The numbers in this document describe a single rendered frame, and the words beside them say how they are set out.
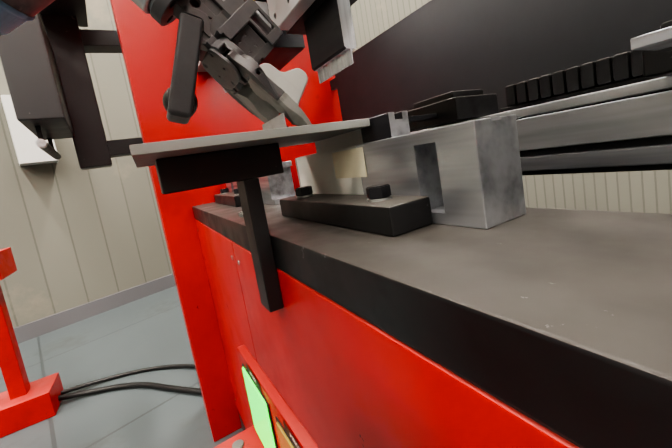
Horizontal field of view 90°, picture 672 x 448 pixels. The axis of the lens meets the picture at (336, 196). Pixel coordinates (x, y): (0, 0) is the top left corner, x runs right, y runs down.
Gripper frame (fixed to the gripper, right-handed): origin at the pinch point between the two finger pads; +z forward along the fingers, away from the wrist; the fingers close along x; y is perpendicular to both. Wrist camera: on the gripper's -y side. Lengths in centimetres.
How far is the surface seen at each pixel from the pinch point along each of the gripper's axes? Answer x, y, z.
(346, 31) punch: -4.0, 14.1, -3.0
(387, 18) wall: 250, 274, 58
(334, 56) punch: -0.7, 12.4, -1.6
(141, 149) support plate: -7.9, -14.5, -10.8
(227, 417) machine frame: 86, -68, 65
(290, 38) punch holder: 16.4, 19.8, -7.2
